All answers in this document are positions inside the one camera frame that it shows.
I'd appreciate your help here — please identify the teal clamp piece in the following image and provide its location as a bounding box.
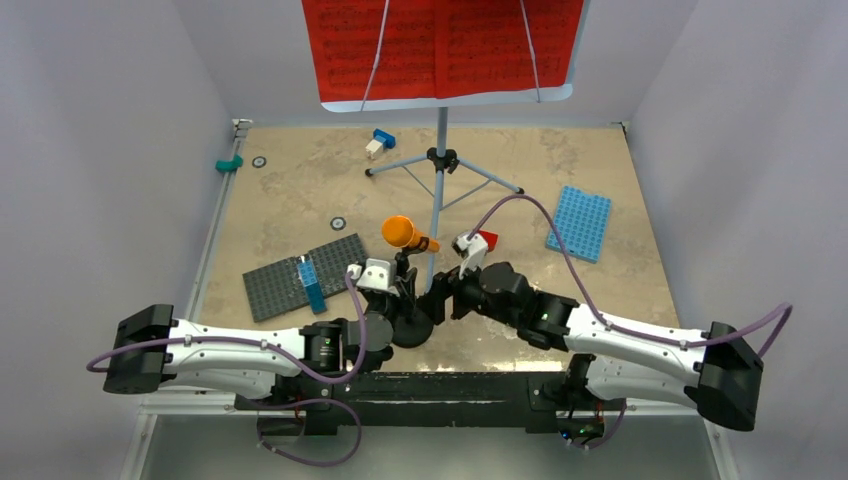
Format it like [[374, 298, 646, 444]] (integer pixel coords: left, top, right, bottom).
[[215, 154, 244, 174]]

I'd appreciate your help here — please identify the dark grey building baseplate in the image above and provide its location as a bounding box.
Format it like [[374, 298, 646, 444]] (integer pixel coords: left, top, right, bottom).
[[242, 233, 367, 323]]

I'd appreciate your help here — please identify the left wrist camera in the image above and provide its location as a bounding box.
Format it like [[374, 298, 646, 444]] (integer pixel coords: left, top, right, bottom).
[[356, 258, 400, 296]]

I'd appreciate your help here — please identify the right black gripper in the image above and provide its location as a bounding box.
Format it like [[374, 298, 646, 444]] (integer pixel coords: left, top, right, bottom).
[[416, 254, 519, 330]]

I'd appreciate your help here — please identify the blue white brick block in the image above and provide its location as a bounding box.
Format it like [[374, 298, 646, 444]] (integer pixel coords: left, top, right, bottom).
[[365, 129, 396, 160]]

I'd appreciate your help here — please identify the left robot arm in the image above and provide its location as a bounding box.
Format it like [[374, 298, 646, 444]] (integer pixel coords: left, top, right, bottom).
[[86, 265, 433, 409]]

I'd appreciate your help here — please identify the light blue building baseplate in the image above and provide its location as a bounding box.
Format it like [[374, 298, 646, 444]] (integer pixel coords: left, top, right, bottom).
[[545, 186, 612, 264]]

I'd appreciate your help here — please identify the blue building brick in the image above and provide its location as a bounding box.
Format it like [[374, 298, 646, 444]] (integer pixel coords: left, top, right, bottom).
[[297, 256, 327, 315]]

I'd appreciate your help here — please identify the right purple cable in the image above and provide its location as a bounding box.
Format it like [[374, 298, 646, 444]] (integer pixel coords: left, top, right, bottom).
[[466, 194, 794, 452]]

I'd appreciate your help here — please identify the light blue music stand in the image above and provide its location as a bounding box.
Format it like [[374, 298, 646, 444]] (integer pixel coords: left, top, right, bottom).
[[317, 0, 591, 293]]

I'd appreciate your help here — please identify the aluminium side rail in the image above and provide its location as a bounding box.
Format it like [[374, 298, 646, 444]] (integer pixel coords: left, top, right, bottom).
[[175, 118, 255, 321]]

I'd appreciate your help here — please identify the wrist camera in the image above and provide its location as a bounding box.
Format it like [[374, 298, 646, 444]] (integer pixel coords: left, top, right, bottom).
[[452, 232, 489, 280], [356, 258, 400, 296]]

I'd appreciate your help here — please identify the red grey toy hammer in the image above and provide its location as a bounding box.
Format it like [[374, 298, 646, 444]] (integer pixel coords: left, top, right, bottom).
[[478, 230, 499, 252]]

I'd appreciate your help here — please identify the black table front rail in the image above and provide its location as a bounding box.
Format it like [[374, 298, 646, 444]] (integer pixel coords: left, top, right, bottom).
[[254, 370, 627, 439]]

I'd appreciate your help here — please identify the black microphone stand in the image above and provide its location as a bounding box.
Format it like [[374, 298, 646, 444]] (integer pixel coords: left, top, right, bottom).
[[392, 249, 434, 349]]

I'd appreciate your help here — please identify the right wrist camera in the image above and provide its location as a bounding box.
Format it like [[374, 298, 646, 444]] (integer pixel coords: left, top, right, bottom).
[[452, 232, 489, 280]]

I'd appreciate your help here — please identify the orange toy microphone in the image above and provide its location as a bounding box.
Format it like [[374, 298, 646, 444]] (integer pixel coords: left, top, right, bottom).
[[381, 215, 441, 254]]

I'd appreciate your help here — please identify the red sheet music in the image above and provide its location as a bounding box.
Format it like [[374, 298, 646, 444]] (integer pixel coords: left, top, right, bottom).
[[300, 0, 586, 103]]

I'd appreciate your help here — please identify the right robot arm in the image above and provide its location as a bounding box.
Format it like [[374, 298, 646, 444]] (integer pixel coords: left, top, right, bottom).
[[416, 262, 764, 432]]

